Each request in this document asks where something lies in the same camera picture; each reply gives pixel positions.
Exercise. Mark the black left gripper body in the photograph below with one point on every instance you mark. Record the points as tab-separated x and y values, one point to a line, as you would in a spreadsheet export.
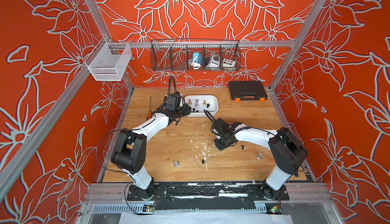
182	111

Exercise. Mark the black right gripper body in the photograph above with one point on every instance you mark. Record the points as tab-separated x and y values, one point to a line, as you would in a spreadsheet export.
221	144

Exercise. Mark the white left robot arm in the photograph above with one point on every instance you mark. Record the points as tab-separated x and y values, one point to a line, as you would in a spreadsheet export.
129	152

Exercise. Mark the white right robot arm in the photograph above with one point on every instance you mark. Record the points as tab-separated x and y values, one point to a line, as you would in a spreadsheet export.
288	152

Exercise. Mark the white plastic storage box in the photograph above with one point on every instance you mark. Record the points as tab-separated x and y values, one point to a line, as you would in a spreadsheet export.
210	99

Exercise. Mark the blue box in basket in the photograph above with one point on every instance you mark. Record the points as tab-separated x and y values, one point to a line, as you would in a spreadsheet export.
196	61

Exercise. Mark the white dotted box in basket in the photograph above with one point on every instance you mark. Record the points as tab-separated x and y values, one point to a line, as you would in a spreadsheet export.
228	64

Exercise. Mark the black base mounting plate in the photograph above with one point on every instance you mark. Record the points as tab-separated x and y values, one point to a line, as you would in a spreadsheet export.
208	196

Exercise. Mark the white device in basket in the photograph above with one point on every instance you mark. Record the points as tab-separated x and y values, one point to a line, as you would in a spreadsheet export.
213	61

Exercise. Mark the black tool case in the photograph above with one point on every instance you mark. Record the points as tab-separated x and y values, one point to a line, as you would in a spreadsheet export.
247	91

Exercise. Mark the orange handled screwdriver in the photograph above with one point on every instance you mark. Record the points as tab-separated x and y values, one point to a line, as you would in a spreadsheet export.
149	115

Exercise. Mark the black wire wall basket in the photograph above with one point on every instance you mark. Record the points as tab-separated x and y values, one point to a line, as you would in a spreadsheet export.
185	54

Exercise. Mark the clear plastic wall bin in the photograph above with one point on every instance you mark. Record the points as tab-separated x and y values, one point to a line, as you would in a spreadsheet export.
103	65

